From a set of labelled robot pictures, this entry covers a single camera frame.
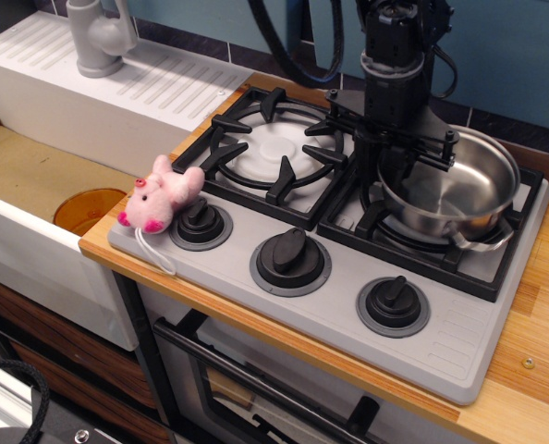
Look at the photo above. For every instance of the pink stuffed pig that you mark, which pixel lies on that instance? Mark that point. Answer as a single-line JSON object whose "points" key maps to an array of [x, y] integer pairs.
{"points": [[154, 202]]}

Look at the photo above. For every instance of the black middle stove knob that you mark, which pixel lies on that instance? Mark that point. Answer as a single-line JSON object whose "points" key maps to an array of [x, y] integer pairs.
{"points": [[290, 264]]}

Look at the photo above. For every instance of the white oven door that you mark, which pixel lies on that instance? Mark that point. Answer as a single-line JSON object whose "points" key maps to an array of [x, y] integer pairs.
{"points": [[245, 391]]}

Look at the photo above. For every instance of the black stove knob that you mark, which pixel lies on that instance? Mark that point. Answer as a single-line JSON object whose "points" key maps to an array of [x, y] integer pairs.
{"points": [[290, 264], [393, 307], [201, 227]]}

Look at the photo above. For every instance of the white toy sink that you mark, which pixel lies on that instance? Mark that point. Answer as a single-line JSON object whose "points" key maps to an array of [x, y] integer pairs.
{"points": [[62, 133]]}

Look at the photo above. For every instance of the grey toy stove top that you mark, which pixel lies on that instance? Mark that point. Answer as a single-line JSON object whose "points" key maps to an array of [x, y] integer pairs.
{"points": [[449, 357]]}

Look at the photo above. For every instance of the black burner grate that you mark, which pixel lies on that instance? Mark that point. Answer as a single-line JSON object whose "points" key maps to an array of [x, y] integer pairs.
{"points": [[369, 226], [272, 159]]}

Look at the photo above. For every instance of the black left stove knob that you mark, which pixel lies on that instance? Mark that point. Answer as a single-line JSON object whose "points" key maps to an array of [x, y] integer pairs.
{"points": [[201, 227]]}

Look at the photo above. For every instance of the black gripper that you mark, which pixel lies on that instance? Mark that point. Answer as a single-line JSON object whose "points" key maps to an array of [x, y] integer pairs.
{"points": [[392, 111]]}

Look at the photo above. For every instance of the stainless steel pan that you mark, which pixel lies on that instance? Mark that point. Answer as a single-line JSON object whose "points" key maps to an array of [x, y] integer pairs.
{"points": [[465, 204]]}

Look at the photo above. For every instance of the wooden drawer front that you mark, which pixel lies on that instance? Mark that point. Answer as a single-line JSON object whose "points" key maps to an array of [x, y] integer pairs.
{"points": [[84, 371]]}

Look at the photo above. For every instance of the black right stove knob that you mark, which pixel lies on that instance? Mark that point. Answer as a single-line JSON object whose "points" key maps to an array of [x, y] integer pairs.
{"points": [[393, 307]]}

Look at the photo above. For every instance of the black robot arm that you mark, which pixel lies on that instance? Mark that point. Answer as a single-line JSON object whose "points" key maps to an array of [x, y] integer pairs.
{"points": [[403, 35]]}

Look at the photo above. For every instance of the black right burner grate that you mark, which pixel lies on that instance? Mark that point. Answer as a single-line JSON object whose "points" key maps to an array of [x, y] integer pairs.
{"points": [[369, 226]]}

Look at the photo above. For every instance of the grey toy faucet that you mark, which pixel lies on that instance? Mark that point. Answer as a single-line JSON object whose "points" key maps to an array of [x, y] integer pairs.
{"points": [[100, 42]]}

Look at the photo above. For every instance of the orange plastic plate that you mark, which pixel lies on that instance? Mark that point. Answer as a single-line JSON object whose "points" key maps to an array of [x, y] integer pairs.
{"points": [[80, 212]]}

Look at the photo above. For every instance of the black left burner grate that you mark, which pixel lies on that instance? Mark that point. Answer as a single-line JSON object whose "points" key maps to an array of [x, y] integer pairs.
{"points": [[272, 159]]}

